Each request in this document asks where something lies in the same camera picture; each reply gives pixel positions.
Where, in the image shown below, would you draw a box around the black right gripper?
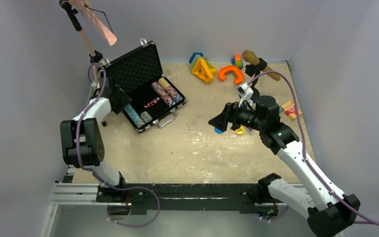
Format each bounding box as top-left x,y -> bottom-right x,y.
208,98 -> 265,132

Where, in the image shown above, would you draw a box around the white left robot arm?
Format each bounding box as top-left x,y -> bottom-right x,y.
60,82 -> 131,202

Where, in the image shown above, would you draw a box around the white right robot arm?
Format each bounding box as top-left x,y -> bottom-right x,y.
208,95 -> 360,237

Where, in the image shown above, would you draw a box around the blue small blind button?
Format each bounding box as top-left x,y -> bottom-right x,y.
214,128 -> 223,134

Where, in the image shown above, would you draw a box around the yellow big blind button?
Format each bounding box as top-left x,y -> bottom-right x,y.
234,126 -> 245,135

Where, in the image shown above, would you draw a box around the light blue chip stack in case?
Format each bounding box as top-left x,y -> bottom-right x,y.
124,104 -> 145,128

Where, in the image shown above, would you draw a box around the red dice row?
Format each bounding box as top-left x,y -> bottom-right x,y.
144,97 -> 160,109

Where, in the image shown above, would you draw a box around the grey chip stack front right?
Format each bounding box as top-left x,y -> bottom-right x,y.
140,111 -> 153,123

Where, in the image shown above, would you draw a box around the black poker chip case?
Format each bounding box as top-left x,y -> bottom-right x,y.
104,39 -> 187,133

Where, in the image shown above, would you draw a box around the yellow red blue chip row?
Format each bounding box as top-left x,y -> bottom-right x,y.
158,78 -> 184,103

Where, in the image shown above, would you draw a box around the orange curved toy track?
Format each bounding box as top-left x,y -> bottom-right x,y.
218,65 -> 244,85

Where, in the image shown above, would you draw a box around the purple red blue chip row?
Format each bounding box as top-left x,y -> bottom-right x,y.
152,82 -> 176,108

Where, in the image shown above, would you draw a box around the yellow triangular toy block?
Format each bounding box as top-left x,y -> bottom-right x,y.
191,57 -> 217,83

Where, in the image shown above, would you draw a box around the blue orange toy blocks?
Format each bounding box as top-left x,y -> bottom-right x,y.
231,54 -> 243,70

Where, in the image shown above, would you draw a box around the red playing card box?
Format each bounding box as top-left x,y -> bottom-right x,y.
281,101 -> 303,121

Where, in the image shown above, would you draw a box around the brown wooden microphone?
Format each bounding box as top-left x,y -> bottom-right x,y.
242,50 -> 273,77

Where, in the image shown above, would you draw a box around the blue angled toy piece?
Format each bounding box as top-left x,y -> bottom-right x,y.
189,52 -> 203,64

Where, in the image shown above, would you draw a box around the pink tripod stand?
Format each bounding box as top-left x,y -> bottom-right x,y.
59,0 -> 117,126

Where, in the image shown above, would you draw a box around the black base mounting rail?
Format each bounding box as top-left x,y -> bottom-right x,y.
49,181 -> 308,217

